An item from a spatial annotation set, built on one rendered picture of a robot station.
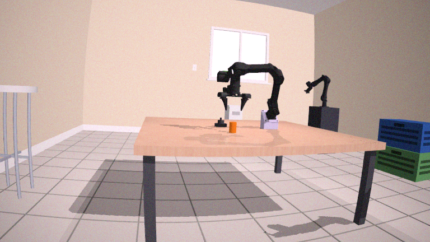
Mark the orange knob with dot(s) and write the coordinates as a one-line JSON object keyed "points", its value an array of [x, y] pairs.
{"points": [[232, 128]]}

